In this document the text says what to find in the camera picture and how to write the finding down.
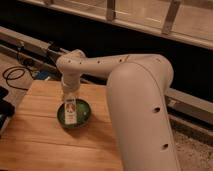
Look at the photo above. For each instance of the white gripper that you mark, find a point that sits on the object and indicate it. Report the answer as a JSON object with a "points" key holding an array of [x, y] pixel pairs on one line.
{"points": [[70, 87]]}

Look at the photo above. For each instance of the white labelled bottle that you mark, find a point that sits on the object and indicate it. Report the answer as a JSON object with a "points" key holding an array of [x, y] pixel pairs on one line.
{"points": [[70, 112]]}

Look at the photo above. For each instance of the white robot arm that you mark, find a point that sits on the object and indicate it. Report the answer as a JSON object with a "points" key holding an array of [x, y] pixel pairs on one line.
{"points": [[135, 91]]}

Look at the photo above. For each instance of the green ceramic bowl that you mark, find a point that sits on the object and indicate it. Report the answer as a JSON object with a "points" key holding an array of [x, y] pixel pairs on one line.
{"points": [[83, 112]]}

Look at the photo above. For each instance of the blue object on floor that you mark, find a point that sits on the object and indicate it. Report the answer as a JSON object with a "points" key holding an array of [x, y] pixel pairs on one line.
{"points": [[42, 75]]}

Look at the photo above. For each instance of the black power adapter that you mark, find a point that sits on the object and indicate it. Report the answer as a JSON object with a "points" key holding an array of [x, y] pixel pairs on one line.
{"points": [[53, 47]]}

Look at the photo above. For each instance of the black device at left edge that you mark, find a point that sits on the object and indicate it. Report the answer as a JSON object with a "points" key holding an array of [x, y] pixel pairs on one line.
{"points": [[7, 109]]}

